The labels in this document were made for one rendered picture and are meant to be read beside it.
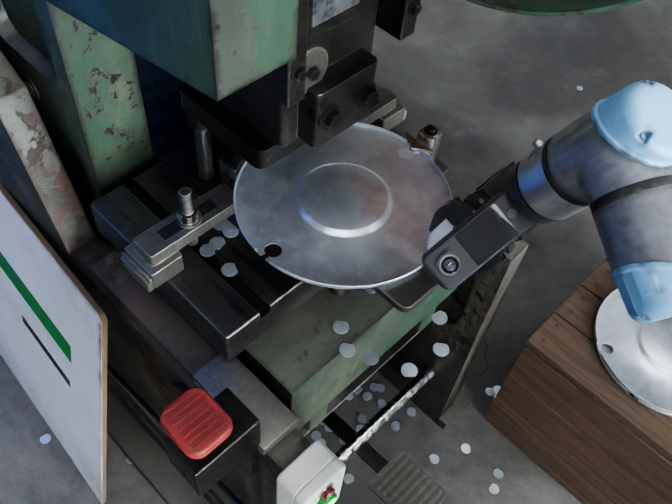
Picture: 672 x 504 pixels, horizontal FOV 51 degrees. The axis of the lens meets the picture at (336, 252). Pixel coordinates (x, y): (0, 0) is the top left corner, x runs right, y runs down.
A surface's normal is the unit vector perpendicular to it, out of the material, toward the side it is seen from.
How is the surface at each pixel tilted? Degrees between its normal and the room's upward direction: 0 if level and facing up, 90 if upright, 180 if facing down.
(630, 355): 0
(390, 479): 0
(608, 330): 0
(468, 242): 42
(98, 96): 90
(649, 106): 25
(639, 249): 57
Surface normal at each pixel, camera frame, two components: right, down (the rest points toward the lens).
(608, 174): -0.66, -0.01
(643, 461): -0.71, 0.53
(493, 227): 0.00, 0.08
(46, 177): 0.70, 0.40
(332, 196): 0.07, -0.60
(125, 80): 0.71, 0.59
